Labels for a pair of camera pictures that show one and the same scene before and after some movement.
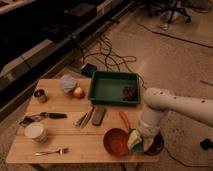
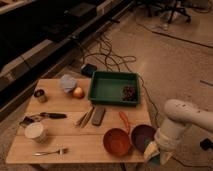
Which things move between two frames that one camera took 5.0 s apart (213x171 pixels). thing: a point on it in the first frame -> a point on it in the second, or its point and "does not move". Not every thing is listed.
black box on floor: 206,144 does not move
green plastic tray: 114,88 does not move
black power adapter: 88,69 does not move
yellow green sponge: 134,140 -> 152,154
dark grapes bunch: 128,93 does not move
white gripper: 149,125 -> 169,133
